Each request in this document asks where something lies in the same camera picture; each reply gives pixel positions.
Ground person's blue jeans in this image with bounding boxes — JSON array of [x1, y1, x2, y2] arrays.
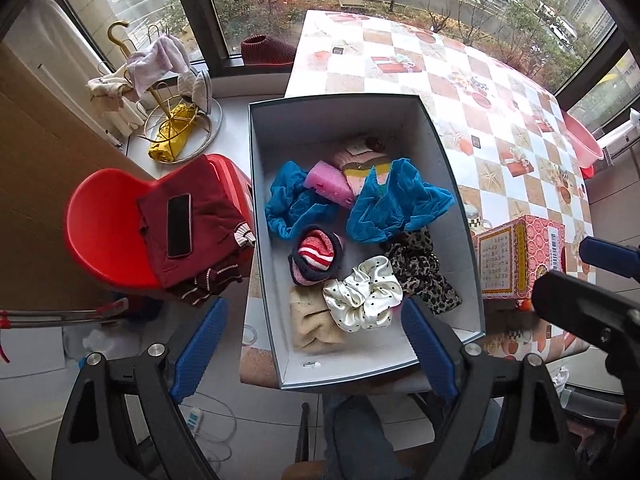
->
[[321, 394, 502, 480]]

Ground beige knit hat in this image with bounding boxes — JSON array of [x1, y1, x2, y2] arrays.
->
[[289, 284, 349, 352]]

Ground cream polka dot scrunchie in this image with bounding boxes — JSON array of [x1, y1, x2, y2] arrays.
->
[[322, 255, 404, 334]]

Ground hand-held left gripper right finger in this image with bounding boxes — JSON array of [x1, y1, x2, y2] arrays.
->
[[400, 297, 577, 480]]

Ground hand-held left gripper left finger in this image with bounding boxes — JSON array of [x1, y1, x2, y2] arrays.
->
[[52, 297, 230, 480]]

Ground pink striped knit sock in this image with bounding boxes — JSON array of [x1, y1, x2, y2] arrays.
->
[[332, 134, 394, 197]]

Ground checked printed tablecloth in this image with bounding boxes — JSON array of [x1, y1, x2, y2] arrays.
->
[[239, 9, 597, 392]]

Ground white power strip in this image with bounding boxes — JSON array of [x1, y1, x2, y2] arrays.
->
[[177, 404, 206, 437]]

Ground pink plastic basin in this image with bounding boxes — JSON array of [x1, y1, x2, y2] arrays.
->
[[562, 109, 605, 162]]

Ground red handled mop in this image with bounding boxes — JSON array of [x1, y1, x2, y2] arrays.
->
[[0, 297, 129, 364]]

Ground black smartphone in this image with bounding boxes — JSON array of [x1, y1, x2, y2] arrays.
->
[[166, 192, 193, 260]]

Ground gold wire rack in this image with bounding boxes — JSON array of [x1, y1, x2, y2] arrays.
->
[[106, 20, 224, 162]]

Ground leopard print scrunchie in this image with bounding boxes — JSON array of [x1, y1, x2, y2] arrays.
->
[[382, 227, 464, 316]]

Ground brown wooden stool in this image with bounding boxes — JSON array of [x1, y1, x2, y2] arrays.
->
[[281, 402, 326, 480]]

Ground pink sponge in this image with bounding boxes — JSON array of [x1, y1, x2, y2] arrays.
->
[[304, 160, 354, 207]]

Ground dark red slipper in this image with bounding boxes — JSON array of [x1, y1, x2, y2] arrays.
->
[[240, 34, 297, 66]]

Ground blue velvet scrunchie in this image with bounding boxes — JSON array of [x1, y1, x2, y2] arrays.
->
[[345, 158, 455, 246], [264, 160, 342, 241]]

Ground beige cloth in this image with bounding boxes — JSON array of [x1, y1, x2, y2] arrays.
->
[[86, 72, 136, 114]]

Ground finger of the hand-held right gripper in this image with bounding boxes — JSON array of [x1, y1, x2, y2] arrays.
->
[[531, 269, 640, 357], [579, 236, 640, 282]]

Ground yellow folded umbrella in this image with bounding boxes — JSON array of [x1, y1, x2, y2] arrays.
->
[[148, 103, 196, 163]]

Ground red plastic chair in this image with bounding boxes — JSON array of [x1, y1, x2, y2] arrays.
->
[[63, 153, 256, 292]]

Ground brown cardboard sheet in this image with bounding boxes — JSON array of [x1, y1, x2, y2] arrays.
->
[[0, 42, 157, 312]]

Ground red patterned carton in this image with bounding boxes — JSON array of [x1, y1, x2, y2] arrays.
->
[[472, 214, 566, 301]]

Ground grey cardboard box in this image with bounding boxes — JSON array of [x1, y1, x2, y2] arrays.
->
[[248, 93, 487, 391]]

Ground pink and black fuzzy sock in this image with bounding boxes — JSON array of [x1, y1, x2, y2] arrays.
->
[[288, 224, 346, 284]]

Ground dark red sweater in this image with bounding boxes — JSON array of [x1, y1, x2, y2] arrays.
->
[[137, 155, 257, 309]]

